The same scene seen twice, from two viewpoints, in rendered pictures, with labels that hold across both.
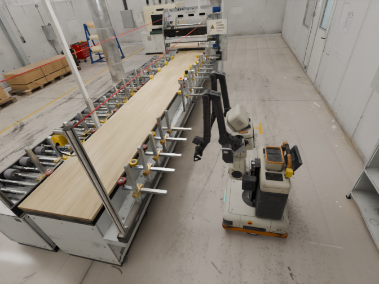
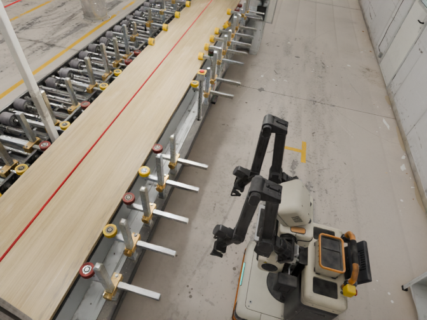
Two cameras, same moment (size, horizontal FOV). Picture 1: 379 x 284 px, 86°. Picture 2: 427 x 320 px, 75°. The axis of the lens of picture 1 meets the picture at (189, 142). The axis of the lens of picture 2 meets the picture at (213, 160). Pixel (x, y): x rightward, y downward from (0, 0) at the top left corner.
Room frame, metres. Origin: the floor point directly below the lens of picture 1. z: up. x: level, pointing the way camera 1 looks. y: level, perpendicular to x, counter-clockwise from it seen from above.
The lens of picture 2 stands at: (0.69, 0.12, 2.48)
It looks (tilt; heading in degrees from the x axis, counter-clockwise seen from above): 47 degrees down; 352
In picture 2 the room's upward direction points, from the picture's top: 7 degrees clockwise
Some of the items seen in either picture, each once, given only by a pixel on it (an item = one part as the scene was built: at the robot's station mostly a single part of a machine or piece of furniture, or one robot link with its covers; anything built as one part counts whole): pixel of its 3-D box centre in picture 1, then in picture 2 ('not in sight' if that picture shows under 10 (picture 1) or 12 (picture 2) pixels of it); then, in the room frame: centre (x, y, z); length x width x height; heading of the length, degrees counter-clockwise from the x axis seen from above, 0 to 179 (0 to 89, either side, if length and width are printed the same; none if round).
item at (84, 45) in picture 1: (82, 52); not in sight; (10.64, 4.58, 0.41); 0.76 x 0.48 x 0.81; 170
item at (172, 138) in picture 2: (168, 127); (173, 159); (2.19, 0.23, 0.87); 0.04 x 0.04 x 0.48; 73
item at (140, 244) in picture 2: (153, 169); (142, 244); (1.50, 0.39, 0.82); 0.43 x 0.03 x 0.04; 73
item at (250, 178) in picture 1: (241, 174); (275, 265); (1.42, -0.48, 0.68); 0.28 x 0.27 x 0.25; 163
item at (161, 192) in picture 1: (144, 190); (123, 286); (1.26, 0.46, 0.80); 0.43 x 0.03 x 0.04; 73
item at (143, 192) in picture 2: (154, 151); (146, 210); (1.71, 0.38, 0.88); 0.04 x 0.04 x 0.48; 73
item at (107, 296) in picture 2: (137, 191); (112, 286); (1.26, 0.52, 0.80); 0.14 x 0.06 x 0.05; 163
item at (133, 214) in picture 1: (190, 100); (210, 96); (3.33, -0.11, 0.67); 5.11 x 0.08 x 0.10; 163
